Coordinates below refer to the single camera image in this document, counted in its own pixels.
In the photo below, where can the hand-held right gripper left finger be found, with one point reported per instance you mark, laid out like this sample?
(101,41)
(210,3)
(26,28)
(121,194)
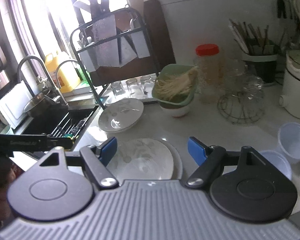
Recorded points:
(108,148)

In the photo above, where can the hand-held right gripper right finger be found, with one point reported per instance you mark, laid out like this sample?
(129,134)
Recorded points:
(196,150)

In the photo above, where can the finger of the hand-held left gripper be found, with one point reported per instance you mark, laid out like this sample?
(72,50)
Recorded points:
(61,143)

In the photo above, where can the white ceramic bowl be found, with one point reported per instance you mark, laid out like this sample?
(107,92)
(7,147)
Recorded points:
(293,140)
(177,110)

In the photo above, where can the sink drain rack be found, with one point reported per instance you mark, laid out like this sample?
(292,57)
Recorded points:
(70,127)

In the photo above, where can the black kitchen sink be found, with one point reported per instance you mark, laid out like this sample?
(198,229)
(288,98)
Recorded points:
(42,126)

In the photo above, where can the white plastic cutting board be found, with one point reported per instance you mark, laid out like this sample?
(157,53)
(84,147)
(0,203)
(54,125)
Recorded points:
(12,102)

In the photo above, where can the stainless steel pot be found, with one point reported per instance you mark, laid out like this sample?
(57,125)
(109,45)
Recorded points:
(37,105)

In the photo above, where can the green plastic colander bowl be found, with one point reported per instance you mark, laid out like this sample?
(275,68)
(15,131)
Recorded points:
(185,97)

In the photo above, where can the clear drinking glass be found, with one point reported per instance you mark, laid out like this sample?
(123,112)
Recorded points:
(132,87)
(147,83)
(116,88)

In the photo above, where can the grey drain tray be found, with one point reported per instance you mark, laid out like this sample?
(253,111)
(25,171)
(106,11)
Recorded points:
(150,97)

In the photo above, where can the tall steel faucet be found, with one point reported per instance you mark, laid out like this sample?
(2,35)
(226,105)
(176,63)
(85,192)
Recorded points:
(46,77)

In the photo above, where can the yellow detergent bottle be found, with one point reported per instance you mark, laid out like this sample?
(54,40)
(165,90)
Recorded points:
(62,75)

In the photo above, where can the straw pot brush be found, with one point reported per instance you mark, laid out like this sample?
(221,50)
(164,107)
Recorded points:
(173,85)

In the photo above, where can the green bottle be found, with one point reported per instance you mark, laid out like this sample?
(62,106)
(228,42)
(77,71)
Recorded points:
(83,73)

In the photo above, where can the clear glass cup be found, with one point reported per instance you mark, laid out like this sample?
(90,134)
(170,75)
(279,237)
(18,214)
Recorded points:
(247,85)

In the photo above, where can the plastic jar with red lid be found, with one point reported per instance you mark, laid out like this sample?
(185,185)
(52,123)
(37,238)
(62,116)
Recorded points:
(208,67)

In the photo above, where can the black metal knife rack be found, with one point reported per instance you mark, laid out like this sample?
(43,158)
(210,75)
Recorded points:
(110,52)

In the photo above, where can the green chopstick holder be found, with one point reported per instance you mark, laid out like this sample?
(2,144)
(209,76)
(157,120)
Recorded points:
(261,65)

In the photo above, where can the steel cleaver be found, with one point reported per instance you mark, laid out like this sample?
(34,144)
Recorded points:
(103,40)

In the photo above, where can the brown wooden cutting board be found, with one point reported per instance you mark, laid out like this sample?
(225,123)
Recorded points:
(160,42)

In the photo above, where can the white electric cooker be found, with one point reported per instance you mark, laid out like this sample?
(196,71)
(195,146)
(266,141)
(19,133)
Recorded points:
(296,92)

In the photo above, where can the bundle of chopsticks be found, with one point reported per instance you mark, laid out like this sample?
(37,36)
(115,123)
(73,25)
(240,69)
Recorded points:
(250,37)

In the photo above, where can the wooden spatula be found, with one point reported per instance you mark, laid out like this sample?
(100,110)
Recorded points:
(136,2)

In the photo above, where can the hanging kitchen utensils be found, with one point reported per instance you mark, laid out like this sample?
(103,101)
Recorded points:
(291,7)

